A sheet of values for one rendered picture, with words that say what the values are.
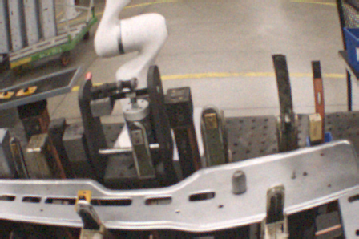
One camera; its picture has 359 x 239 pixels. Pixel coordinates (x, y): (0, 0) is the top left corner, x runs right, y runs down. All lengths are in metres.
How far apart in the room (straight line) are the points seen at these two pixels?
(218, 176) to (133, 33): 0.56
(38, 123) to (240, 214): 0.67
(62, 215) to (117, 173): 0.25
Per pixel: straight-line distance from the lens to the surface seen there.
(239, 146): 1.71
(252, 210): 0.94
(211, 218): 0.94
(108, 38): 1.45
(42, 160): 1.18
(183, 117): 1.12
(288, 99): 1.07
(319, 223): 0.90
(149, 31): 1.44
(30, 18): 5.56
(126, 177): 1.18
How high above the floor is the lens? 1.60
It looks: 28 degrees down
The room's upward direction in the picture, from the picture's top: 11 degrees counter-clockwise
